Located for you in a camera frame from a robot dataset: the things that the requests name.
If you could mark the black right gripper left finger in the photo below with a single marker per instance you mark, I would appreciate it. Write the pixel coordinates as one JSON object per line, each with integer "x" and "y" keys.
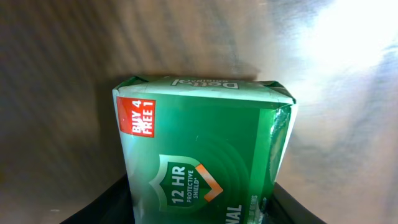
{"x": 114, "y": 206}

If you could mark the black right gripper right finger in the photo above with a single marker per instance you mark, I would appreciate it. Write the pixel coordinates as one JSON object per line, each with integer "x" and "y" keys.
{"x": 282, "y": 208}

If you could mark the green white Dettol soap pack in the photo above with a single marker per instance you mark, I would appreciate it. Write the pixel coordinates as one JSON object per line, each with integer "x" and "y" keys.
{"x": 202, "y": 150}

